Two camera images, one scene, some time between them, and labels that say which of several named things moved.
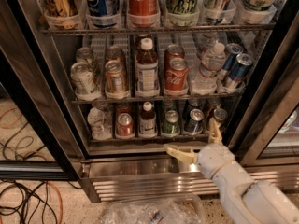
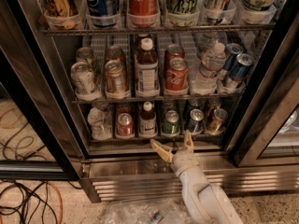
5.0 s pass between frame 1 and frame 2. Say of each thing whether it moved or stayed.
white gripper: moved
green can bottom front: stayed
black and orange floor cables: stayed
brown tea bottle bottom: stayed
